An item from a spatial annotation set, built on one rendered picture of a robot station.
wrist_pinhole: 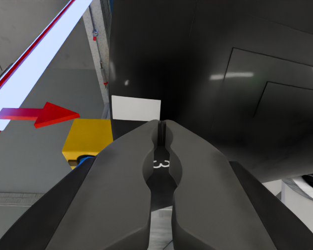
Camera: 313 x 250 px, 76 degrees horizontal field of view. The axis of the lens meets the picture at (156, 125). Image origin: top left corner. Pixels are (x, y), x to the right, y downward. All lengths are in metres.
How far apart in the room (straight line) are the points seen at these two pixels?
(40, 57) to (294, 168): 0.26
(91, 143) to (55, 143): 0.71
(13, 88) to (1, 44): 1.60
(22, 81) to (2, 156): 1.00
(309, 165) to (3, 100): 0.25
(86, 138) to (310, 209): 0.44
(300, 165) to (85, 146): 0.34
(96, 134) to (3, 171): 0.76
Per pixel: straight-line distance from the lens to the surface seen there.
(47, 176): 1.02
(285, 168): 0.21
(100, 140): 0.42
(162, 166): 0.16
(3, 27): 1.71
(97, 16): 0.47
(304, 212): 0.47
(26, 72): 0.21
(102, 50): 0.50
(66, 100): 1.33
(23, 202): 1.00
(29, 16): 1.58
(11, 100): 0.20
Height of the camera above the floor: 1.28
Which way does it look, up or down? 41 degrees down
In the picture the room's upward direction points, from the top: 179 degrees counter-clockwise
